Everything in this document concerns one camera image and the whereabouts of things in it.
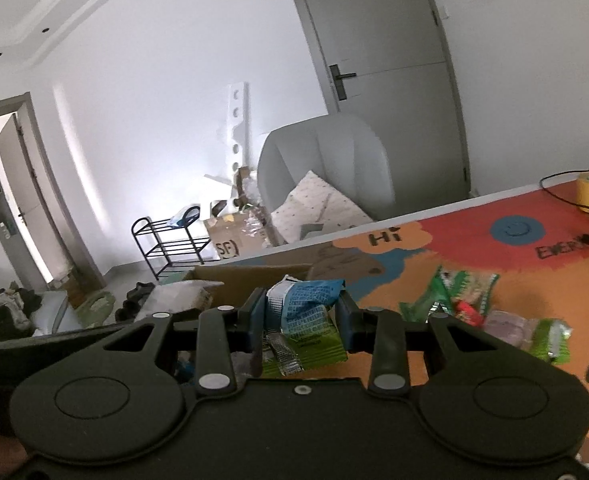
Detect black shoes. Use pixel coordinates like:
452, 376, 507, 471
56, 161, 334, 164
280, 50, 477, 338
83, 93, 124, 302
116, 281, 155, 323

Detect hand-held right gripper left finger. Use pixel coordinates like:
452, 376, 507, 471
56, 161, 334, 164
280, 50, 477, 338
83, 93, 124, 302
102, 287, 266, 397

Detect clear plastic wrap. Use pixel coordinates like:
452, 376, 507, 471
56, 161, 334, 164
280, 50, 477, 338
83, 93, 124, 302
234, 205, 270, 251

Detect blue and green snack packet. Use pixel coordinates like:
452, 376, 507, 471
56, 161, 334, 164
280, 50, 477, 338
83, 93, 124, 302
263, 276, 349, 378

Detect grey armchair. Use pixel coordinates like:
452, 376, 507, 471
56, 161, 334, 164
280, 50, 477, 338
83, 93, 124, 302
258, 112, 395, 233

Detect black cable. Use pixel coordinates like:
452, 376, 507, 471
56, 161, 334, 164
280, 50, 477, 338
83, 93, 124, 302
539, 150, 589, 211

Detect white flat panel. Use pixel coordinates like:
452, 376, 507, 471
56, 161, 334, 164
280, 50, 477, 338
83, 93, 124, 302
203, 172, 238, 218

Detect pale open door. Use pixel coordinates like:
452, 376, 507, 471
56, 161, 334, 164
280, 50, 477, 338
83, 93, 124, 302
0, 112, 55, 288

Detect cardboard box with printed logo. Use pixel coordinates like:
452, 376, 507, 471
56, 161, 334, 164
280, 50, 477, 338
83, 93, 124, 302
202, 165, 280, 261

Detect colourful cartoon table mat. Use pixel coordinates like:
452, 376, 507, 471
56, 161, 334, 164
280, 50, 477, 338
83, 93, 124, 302
194, 172, 589, 466

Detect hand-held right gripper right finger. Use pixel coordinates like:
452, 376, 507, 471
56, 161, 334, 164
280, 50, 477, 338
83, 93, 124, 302
337, 292, 506, 397

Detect green slippers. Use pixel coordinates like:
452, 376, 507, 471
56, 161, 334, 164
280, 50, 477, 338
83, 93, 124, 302
74, 291, 118, 328

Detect black shoe rack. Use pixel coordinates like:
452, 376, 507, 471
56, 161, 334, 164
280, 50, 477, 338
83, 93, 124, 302
131, 216, 211, 281

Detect red snack bar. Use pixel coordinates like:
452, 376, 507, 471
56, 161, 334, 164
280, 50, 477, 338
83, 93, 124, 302
452, 299, 486, 328

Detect purple snack packet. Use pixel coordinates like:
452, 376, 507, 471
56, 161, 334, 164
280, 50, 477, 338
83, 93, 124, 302
483, 310, 533, 348

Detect dotted white cushion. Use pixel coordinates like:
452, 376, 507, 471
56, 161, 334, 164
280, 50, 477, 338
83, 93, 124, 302
270, 170, 374, 247

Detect black door handle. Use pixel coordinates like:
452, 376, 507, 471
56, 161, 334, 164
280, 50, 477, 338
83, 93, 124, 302
329, 64, 358, 102

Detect green striped snack packet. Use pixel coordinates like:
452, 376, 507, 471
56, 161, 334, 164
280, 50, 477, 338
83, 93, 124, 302
399, 266, 500, 324

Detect brown cardboard box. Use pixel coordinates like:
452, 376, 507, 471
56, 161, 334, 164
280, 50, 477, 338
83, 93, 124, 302
134, 263, 340, 381

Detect grey door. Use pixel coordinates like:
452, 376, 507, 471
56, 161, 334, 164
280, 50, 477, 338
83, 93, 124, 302
280, 0, 471, 221

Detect white board with round holes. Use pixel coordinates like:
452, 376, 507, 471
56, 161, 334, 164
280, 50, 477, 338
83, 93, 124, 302
218, 81, 251, 206

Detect blue item on rack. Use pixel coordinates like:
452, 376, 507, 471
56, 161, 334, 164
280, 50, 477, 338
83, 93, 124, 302
167, 206, 201, 228

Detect light green snack packet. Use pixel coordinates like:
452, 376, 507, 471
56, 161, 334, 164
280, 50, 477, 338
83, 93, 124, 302
523, 317, 574, 365

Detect pile of clothes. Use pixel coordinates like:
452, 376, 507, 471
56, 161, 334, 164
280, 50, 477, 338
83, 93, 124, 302
0, 285, 42, 343

